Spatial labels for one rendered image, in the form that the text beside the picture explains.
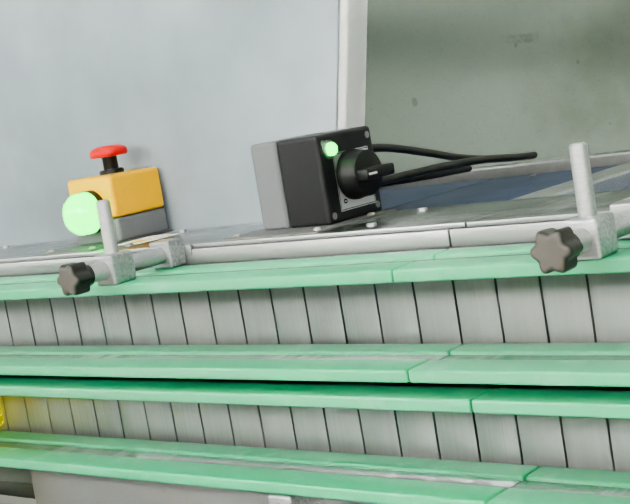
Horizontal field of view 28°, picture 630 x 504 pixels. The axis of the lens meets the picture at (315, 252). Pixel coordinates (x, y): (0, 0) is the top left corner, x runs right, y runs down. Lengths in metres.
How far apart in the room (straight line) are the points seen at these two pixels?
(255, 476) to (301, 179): 0.26
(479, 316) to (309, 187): 0.22
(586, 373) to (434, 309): 0.19
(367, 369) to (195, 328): 0.27
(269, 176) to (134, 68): 0.28
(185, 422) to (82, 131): 0.39
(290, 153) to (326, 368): 0.23
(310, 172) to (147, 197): 0.28
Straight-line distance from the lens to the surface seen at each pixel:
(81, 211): 1.29
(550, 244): 0.77
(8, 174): 1.55
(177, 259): 1.14
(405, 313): 1.00
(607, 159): 1.60
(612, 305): 0.91
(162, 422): 1.23
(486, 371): 0.87
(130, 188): 1.31
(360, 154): 1.10
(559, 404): 0.85
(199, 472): 1.10
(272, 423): 1.13
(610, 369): 0.83
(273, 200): 1.13
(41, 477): 1.41
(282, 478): 1.04
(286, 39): 1.21
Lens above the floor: 1.67
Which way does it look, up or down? 49 degrees down
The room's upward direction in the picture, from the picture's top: 107 degrees counter-clockwise
